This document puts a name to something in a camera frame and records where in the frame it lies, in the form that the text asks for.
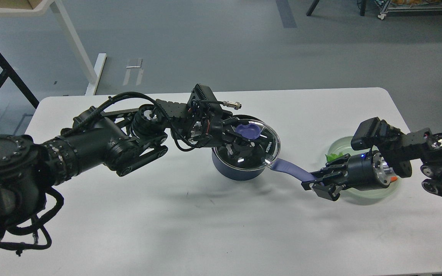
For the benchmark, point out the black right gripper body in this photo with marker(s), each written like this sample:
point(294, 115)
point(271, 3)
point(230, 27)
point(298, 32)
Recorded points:
point(365, 172)

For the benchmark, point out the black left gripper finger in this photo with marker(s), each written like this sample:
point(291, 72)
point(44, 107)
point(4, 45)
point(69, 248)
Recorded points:
point(238, 149)
point(244, 126)

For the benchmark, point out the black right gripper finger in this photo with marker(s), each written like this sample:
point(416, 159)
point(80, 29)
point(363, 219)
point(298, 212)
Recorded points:
point(325, 191)
point(336, 170)

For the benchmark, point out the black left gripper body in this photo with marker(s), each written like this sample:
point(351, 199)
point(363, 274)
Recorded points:
point(202, 122)

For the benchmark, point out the glass pot lid purple knob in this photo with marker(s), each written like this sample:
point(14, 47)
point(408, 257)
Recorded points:
point(264, 154)

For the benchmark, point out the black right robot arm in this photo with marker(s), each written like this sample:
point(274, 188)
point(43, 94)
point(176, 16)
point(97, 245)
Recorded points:
point(385, 152)

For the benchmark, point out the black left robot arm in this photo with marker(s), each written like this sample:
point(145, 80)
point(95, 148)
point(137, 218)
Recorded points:
point(124, 133)

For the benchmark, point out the orange toy carrot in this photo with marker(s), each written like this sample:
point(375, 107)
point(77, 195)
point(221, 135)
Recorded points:
point(332, 157)

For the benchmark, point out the light green plate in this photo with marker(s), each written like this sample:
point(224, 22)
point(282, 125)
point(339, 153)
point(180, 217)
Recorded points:
point(343, 145)

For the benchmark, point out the black chair leg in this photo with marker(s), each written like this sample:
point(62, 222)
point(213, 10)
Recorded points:
point(362, 4)

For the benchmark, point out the metal wheeled cart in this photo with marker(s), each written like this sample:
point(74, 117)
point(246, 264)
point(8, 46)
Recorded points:
point(387, 6)

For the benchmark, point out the white desk leg frame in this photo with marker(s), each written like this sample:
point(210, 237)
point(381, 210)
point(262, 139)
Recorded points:
point(34, 8)

